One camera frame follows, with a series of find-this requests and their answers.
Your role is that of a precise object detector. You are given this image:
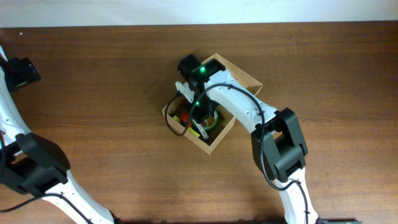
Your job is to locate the red utility knife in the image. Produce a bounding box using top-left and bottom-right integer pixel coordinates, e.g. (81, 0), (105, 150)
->
(180, 100), (192, 127)

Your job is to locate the cardboard box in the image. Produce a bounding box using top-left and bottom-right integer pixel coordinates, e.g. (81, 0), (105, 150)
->
(162, 53), (263, 154)

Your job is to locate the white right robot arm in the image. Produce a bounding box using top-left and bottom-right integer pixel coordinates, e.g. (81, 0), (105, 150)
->
(177, 55), (319, 223)

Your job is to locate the small yellow tape roll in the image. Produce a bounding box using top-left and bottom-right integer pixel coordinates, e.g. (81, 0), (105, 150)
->
(201, 118), (216, 129)

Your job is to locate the yellow highlighter marker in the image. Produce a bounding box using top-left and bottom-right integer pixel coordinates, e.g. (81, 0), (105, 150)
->
(173, 116), (200, 138)

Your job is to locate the green tape roll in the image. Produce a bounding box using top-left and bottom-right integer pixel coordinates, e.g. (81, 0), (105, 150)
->
(200, 110), (218, 133)

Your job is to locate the blue white marker pen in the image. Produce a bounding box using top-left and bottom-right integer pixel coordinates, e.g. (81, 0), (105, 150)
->
(192, 119), (210, 142)

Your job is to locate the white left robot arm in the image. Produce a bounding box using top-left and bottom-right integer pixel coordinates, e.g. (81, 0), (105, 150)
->
(1, 53), (122, 224)

